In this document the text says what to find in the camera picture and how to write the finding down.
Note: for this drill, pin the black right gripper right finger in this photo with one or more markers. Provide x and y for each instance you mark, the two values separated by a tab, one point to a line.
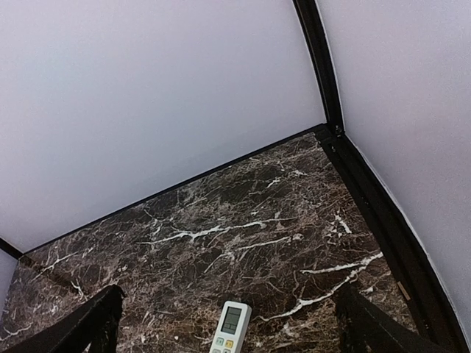
364	327

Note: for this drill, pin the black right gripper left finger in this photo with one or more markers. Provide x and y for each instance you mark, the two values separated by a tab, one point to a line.
92	327

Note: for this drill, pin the white air conditioner remote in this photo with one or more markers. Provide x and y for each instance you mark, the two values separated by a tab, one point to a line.
232	328

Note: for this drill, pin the black left frame post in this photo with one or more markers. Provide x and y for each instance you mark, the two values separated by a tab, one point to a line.
10	250

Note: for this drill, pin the black frame post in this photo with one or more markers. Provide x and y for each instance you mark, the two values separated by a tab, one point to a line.
10	250
316	40

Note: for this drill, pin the black right frame post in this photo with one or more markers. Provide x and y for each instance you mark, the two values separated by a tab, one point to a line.
316	40

